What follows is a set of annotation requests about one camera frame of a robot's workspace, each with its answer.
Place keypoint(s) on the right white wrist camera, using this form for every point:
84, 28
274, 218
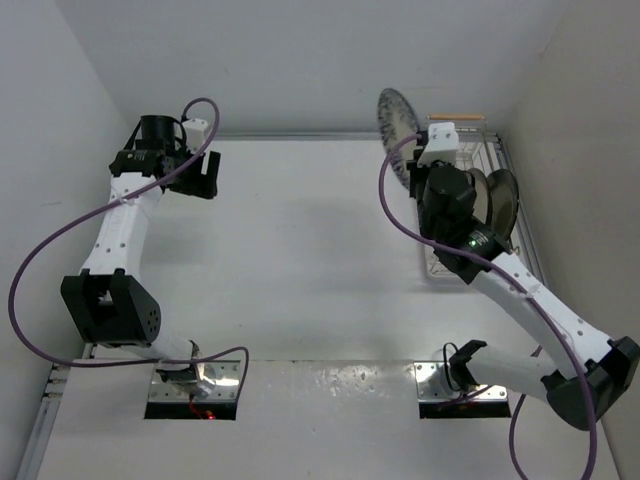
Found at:
442, 144

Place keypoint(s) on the white wire dish rack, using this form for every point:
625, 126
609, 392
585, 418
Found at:
484, 242

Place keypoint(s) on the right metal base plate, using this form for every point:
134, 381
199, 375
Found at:
432, 387

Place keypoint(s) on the metal base plate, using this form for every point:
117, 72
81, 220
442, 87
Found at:
432, 387
214, 382

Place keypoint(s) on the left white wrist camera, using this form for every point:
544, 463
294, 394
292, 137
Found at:
194, 132

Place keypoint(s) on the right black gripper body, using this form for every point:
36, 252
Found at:
418, 177

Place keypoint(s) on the blue floral white plate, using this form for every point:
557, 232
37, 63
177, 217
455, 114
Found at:
396, 120

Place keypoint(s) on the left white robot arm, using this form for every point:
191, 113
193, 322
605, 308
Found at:
106, 299

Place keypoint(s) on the silver rimmed cream plate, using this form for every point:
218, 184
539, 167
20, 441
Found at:
483, 207

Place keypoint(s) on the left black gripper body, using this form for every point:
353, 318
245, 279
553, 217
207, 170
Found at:
188, 182

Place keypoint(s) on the black checkered rim plate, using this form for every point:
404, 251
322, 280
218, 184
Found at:
504, 195

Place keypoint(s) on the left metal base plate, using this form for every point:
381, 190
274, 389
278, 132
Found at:
214, 382

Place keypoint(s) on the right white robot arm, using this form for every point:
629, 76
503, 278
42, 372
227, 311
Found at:
585, 371

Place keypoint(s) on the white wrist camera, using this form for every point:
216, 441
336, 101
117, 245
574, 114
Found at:
194, 132
442, 144

